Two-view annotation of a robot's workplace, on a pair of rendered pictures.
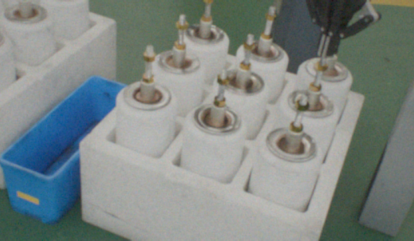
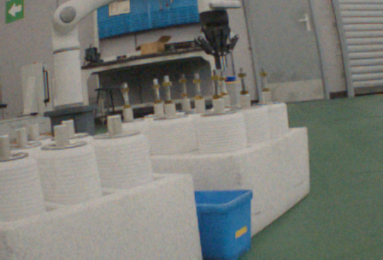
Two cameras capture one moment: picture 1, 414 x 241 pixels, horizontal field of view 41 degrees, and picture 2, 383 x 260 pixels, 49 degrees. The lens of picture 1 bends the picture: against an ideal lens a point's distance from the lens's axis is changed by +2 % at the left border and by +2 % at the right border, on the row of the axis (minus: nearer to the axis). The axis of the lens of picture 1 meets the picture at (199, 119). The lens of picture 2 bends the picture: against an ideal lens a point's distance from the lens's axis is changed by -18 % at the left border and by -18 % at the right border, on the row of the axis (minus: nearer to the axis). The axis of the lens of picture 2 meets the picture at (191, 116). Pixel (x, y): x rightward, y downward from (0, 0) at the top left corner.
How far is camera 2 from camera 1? 1.26 m
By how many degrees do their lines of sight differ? 76
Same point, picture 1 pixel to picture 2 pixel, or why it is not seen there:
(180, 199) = (278, 156)
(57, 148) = not seen: hidden behind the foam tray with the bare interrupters
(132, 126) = (241, 127)
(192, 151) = (262, 125)
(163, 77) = (188, 121)
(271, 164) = (281, 106)
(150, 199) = (269, 173)
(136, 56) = not seen: hidden behind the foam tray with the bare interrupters
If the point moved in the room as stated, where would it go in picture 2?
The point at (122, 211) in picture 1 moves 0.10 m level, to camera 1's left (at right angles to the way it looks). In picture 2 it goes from (261, 203) to (255, 215)
